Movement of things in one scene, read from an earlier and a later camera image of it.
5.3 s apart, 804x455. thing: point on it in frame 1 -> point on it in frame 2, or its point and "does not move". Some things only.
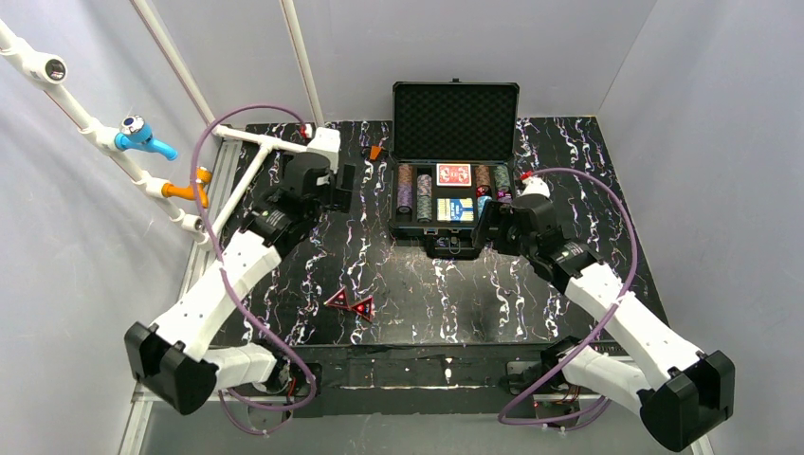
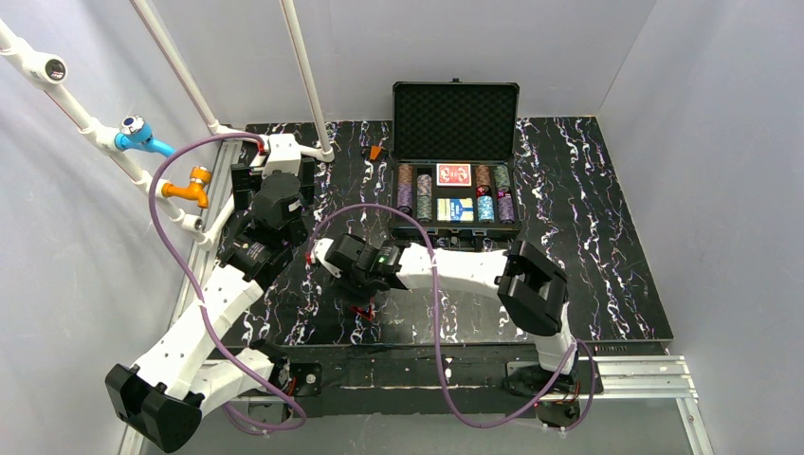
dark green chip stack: x=424 y=209 does not move
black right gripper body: x=487 y=223 -> x=355 y=291
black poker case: x=454 y=148 does not move
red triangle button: x=365 y=308 does not move
